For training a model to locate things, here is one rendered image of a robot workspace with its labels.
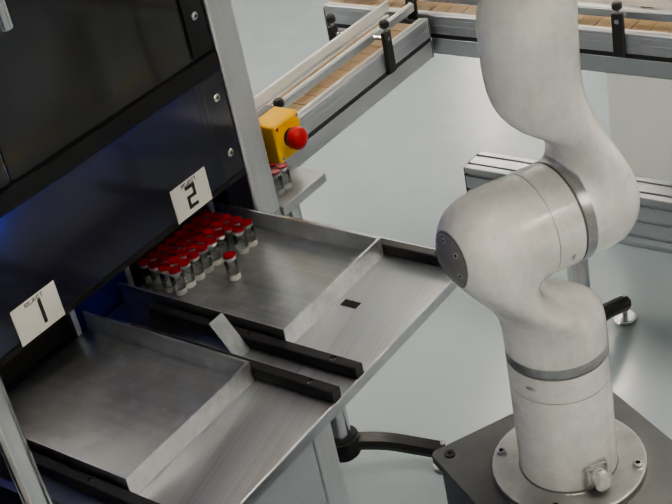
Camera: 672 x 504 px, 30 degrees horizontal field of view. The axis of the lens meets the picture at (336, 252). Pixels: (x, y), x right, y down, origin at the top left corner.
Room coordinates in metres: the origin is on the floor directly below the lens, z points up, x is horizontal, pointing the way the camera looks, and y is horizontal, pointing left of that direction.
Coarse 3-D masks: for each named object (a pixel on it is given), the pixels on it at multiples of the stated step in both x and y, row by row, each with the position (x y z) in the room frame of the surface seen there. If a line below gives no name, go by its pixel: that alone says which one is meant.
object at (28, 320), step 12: (48, 288) 1.54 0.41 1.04; (36, 300) 1.52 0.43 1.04; (48, 300) 1.53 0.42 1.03; (60, 300) 1.55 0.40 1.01; (12, 312) 1.49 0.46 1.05; (24, 312) 1.50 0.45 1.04; (36, 312) 1.51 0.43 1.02; (48, 312) 1.53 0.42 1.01; (60, 312) 1.54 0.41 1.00; (24, 324) 1.50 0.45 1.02; (36, 324) 1.51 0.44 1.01; (48, 324) 1.52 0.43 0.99; (24, 336) 1.49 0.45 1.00; (36, 336) 1.50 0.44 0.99
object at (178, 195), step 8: (192, 176) 1.78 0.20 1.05; (200, 176) 1.79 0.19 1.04; (184, 184) 1.76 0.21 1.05; (200, 184) 1.79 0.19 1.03; (208, 184) 1.80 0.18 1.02; (176, 192) 1.75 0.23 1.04; (184, 192) 1.76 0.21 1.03; (192, 192) 1.77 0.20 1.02; (200, 192) 1.79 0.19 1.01; (208, 192) 1.80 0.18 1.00; (176, 200) 1.75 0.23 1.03; (184, 200) 1.76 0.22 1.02; (192, 200) 1.77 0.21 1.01; (200, 200) 1.78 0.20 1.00; (208, 200) 1.79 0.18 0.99; (176, 208) 1.74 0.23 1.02; (184, 208) 1.75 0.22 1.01; (192, 208) 1.77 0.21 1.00; (176, 216) 1.74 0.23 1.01; (184, 216) 1.75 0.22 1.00
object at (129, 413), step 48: (96, 336) 1.64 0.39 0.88; (144, 336) 1.58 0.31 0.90; (48, 384) 1.54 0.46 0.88; (96, 384) 1.51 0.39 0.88; (144, 384) 1.49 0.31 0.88; (192, 384) 1.46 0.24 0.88; (240, 384) 1.42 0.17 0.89; (48, 432) 1.42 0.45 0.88; (96, 432) 1.40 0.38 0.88; (144, 432) 1.38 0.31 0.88; (192, 432) 1.34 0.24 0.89; (144, 480) 1.27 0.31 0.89
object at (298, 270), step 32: (256, 224) 1.87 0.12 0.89; (288, 224) 1.82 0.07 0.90; (256, 256) 1.77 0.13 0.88; (288, 256) 1.75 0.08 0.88; (320, 256) 1.73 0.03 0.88; (352, 256) 1.71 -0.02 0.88; (128, 288) 1.71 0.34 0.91; (192, 288) 1.72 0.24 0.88; (224, 288) 1.70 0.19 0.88; (256, 288) 1.68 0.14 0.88; (288, 288) 1.66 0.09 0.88; (320, 288) 1.64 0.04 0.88; (256, 320) 1.54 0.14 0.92; (288, 320) 1.57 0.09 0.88
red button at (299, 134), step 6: (294, 126) 1.95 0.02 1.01; (288, 132) 1.94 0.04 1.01; (294, 132) 1.93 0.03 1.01; (300, 132) 1.93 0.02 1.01; (306, 132) 1.95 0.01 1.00; (288, 138) 1.93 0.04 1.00; (294, 138) 1.93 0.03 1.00; (300, 138) 1.93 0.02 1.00; (306, 138) 1.94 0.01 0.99; (288, 144) 1.93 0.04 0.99; (294, 144) 1.92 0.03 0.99; (300, 144) 1.93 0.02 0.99
